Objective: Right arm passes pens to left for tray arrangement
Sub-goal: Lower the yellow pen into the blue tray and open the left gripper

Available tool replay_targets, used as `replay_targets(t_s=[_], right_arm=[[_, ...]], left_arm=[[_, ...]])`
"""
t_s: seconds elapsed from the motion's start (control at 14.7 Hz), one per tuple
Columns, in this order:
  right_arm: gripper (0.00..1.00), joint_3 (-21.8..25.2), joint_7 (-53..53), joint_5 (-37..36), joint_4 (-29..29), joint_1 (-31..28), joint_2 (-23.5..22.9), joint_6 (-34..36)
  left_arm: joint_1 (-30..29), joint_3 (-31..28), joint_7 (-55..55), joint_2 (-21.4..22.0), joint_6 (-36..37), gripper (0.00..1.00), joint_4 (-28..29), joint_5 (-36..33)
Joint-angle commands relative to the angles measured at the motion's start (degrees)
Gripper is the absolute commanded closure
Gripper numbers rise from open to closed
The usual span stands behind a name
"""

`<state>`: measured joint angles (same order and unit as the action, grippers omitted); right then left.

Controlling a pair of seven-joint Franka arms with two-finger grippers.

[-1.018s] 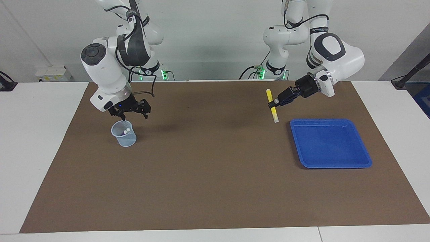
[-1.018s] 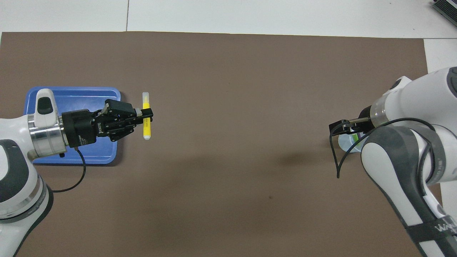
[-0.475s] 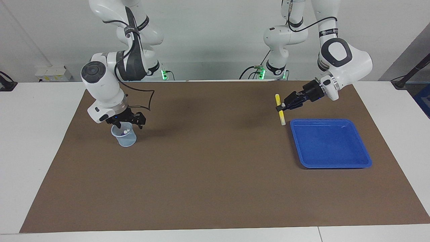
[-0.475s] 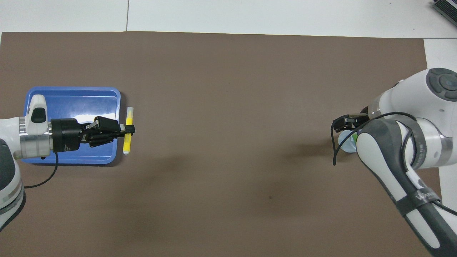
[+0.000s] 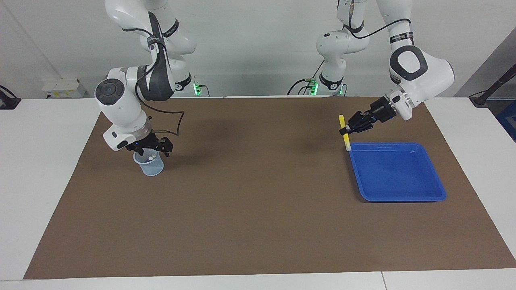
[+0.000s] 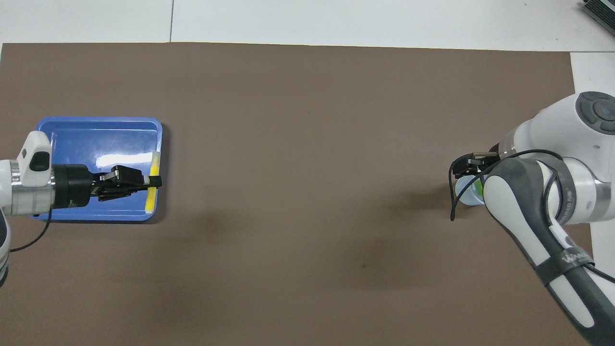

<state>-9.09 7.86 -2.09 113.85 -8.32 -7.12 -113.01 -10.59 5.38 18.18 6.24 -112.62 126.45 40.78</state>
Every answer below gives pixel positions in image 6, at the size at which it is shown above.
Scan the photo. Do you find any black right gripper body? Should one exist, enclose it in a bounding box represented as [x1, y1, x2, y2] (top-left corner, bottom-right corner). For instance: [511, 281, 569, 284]
[473, 153, 503, 176]

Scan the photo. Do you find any translucent plastic cup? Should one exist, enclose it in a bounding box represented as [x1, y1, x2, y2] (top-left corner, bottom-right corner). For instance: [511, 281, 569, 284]
[454, 174, 486, 206]

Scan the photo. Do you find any blue plastic tray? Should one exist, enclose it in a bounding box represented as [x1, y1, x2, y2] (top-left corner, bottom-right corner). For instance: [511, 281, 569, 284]
[28, 116, 163, 222]

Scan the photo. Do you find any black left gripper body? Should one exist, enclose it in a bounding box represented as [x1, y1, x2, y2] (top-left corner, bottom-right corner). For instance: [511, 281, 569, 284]
[50, 164, 117, 209]

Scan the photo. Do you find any grey ribbed device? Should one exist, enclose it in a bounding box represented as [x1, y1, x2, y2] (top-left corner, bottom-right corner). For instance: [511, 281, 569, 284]
[581, 0, 615, 37]

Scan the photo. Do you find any yellow pen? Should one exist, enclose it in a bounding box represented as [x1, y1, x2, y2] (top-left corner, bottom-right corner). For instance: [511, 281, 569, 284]
[144, 151, 161, 215]

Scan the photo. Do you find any brown table mat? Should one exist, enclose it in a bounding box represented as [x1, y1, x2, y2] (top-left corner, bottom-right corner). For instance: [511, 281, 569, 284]
[0, 42, 605, 346]

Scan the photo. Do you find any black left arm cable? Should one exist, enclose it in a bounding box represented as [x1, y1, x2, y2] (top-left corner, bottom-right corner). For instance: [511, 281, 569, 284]
[10, 206, 52, 253]

